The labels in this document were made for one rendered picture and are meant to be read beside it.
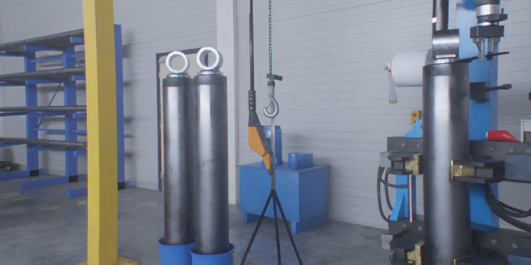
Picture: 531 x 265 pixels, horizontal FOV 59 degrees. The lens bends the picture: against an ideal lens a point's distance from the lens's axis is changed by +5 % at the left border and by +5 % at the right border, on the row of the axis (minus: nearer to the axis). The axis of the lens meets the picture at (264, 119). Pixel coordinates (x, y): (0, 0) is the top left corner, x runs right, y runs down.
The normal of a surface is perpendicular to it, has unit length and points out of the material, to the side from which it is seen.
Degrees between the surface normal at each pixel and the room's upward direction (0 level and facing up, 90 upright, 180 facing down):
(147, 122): 90
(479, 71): 90
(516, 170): 90
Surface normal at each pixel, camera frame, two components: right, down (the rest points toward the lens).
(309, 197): 0.77, 0.00
